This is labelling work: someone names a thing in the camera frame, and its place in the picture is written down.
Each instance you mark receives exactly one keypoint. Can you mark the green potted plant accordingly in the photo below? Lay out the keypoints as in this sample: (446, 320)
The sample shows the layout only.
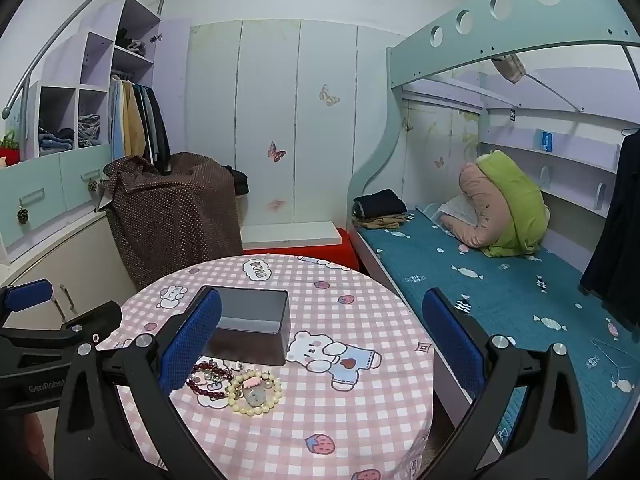
(9, 142)

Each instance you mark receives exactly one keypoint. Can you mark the hanging grey pouch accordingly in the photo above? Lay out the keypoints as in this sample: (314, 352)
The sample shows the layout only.
(509, 67)

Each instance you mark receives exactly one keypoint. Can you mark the grey stone pendant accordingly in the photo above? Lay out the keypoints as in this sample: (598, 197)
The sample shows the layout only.
(255, 396)

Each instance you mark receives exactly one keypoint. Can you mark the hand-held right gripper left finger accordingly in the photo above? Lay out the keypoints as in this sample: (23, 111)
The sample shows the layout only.
(192, 345)

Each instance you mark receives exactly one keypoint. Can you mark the grey metal tin box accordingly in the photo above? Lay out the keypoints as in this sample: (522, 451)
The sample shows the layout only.
(250, 305)

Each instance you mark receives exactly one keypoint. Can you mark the dark folded clothes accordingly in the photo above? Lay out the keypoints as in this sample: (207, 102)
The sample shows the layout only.
(380, 202)

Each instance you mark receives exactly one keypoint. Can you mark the black hanging garment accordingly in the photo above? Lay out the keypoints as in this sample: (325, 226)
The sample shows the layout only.
(617, 220)

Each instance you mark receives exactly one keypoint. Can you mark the folded grey clothes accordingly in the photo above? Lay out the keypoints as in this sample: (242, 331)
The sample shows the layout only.
(89, 130)

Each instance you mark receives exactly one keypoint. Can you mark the white wardrobe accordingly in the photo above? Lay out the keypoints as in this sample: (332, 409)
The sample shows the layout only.
(310, 160)

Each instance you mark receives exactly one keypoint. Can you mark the black cloth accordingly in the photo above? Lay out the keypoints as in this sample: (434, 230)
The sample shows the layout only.
(241, 181)

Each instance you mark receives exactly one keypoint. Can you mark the white board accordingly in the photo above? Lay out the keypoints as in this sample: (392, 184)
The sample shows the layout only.
(285, 235)

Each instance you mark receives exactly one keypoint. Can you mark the grey metal handrail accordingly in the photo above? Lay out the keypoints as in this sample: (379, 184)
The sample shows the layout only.
(65, 27)

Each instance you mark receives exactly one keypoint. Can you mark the small blue box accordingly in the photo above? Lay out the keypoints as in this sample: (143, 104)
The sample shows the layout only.
(545, 140)

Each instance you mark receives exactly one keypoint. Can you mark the brown dotted cloth cover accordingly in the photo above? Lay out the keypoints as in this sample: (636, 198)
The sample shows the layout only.
(170, 220)

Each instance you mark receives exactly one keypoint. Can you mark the small butterfly sticker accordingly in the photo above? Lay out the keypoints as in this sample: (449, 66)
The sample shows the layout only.
(439, 162)

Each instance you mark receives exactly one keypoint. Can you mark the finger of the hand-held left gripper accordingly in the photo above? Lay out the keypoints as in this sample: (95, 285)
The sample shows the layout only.
(92, 321)
(27, 295)

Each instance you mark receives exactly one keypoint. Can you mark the tan folded clothes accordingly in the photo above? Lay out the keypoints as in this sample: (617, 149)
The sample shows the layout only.
(380, 222)

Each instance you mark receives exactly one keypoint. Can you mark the pale pink butterfly sticker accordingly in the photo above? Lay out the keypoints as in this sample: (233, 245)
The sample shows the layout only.
(275, 205)

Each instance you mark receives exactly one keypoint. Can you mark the pink bear charm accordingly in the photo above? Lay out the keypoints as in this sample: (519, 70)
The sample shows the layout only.
(250, 381)

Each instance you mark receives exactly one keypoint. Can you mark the pine cone ornament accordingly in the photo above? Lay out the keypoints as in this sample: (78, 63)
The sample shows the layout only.
(92, 186)
(22, 216)

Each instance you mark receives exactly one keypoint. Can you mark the beige butterfly sticker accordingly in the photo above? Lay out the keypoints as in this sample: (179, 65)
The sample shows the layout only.
(328, 96)

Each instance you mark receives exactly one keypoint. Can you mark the lavender cubby shelf unit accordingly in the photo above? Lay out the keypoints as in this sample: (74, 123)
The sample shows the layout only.
(95, 60)

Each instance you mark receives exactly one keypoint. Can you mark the white pillow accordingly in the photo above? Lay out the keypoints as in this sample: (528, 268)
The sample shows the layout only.
(457, 212)

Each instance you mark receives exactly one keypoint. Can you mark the row of hanging clothes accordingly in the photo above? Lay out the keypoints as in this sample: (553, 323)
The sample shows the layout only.
(135, 125)

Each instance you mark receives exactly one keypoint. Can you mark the dark items in cubby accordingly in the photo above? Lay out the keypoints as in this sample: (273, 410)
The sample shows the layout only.
(131, 42)

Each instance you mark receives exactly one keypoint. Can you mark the lavender wall shelves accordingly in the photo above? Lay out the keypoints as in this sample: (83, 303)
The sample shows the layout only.
(565, 160)

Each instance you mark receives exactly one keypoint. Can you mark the teal bunk bed frame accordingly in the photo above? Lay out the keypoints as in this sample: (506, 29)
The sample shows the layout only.
(500, 30)

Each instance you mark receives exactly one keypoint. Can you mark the folded blue jeans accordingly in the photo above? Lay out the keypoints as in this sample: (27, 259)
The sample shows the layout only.
(55, 142)

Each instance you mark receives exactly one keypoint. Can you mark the beige cabinet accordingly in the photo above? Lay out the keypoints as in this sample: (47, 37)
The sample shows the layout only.
(50, 265)

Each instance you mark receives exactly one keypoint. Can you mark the red stool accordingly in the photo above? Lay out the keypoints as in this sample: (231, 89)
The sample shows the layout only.
(345, 250)

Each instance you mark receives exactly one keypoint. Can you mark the pink and green folded quilt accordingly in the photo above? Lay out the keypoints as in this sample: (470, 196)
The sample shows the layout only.
(510, 200)

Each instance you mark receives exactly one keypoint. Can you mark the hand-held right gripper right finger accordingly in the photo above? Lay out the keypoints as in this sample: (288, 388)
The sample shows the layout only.
(452, 340)

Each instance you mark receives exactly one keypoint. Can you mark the teal printed bed sheet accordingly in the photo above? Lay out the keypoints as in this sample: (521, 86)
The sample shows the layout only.
(500, 290)

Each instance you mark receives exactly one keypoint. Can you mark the teal drawer unit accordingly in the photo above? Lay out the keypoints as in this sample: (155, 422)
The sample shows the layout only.
(45, 180)

